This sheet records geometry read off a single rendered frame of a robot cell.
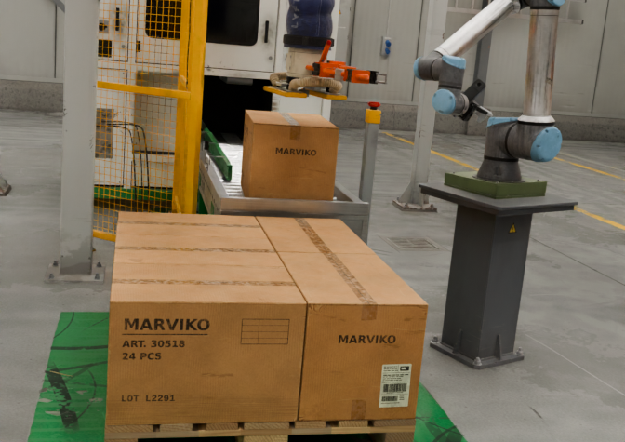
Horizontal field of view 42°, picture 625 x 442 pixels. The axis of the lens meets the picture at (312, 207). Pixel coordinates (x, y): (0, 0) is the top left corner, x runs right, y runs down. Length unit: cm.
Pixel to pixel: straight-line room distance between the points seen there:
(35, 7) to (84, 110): 814
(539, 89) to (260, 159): 127
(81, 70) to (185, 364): 215
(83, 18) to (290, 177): 134
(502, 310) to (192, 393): 164
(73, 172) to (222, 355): 206
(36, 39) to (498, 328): 970
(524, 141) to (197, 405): 172
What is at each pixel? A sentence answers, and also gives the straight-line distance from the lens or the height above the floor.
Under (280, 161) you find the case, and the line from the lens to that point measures 379.
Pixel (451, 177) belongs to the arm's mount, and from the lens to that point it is 369.
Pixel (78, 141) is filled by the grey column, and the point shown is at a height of 73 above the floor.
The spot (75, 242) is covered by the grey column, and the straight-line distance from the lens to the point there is 449.
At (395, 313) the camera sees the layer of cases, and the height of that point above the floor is 51.
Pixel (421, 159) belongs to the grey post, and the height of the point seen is 42.
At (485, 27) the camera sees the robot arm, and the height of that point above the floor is 145.
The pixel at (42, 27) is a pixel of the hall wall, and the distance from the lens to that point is 1244.
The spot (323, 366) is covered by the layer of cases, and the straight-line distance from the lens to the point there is 264.
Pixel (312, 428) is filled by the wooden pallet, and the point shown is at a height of 12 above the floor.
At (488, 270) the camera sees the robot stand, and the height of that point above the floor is 44.
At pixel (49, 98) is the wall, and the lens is 1234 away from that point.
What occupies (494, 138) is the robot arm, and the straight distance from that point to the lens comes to 360.
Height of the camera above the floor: 135
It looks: 12 degrees down
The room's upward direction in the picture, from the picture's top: 5 degrees clockwise
